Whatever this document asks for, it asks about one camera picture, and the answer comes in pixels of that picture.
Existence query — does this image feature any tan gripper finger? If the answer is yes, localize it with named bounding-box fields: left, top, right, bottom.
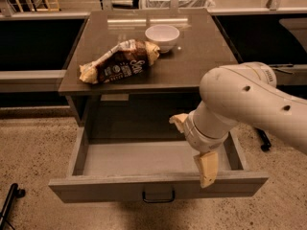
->
left=169, top=113, right=188, bottom=133
left=194, top=151, right=219, bottom=189

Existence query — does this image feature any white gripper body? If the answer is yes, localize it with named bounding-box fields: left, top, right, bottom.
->
left=183, top=112, right=228, bottom=153

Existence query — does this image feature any grey drawer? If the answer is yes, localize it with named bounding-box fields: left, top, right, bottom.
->
left=49, top=127, right=269, bottom=203

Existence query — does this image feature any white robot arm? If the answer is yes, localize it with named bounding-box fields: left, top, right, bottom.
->
left=170, top=62, right=307, bottom=188

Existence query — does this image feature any black caster leg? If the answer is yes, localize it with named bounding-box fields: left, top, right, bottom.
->
left=256, top=128, right=272, bottom=151

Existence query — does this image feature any brown chip bag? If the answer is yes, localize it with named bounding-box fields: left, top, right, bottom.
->
left=80, top=39, right=159, bottom=84

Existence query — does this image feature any white ceramic bowl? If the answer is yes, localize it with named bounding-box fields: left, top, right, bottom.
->
left=145, top=25, right=179, bottom=53

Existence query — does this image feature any dark brown cabinet table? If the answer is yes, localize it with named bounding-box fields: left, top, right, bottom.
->
left=59, top=9, right=237, bottom=126

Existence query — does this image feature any black stand leg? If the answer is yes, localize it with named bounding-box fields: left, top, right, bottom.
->
left=0, top=183, right=26, bottom=230

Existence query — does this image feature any black drawer handle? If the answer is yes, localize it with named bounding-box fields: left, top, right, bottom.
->
left=142, top=190, right=176, bottom=204

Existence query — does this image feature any white wire basket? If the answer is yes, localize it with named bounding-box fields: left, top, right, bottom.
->
left=140, top=0, right=215, bottom=10

